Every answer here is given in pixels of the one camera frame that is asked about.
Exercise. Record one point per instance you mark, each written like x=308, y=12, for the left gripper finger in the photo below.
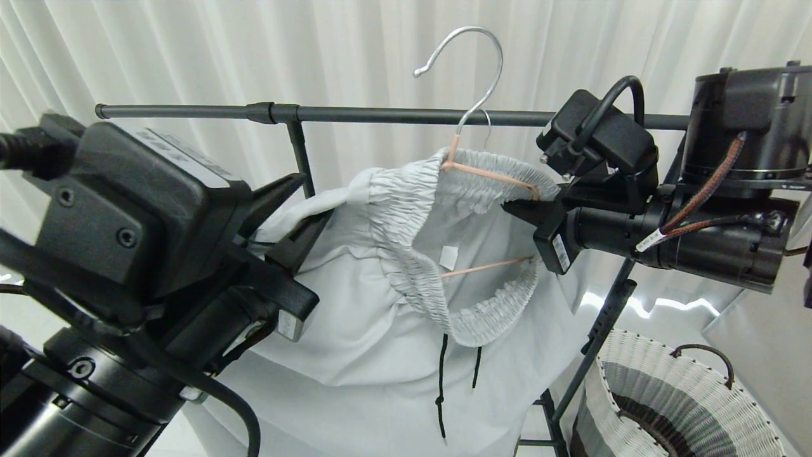
x=298, y=251
x=269, y=200

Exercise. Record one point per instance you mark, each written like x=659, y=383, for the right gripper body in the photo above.
x=609, y=231

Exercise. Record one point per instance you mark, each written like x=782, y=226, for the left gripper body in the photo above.
x=95, y=393

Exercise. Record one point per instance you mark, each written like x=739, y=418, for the pale grey shorts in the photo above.
x=368, y=317

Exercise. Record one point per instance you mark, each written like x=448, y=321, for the pink clothes hanger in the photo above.
x=488, y=127
x=457, y=136

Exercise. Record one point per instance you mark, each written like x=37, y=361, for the white laundry basket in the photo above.
x=634, y=355

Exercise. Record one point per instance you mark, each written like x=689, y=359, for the black clothes rack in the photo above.
x=380, y=115

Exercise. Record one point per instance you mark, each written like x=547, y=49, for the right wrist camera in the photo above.
x=609, y=139

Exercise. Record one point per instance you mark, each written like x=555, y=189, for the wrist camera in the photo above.
x=609, y=139
x=139, y=203

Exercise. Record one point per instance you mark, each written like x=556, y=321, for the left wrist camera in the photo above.
x=139, y=203

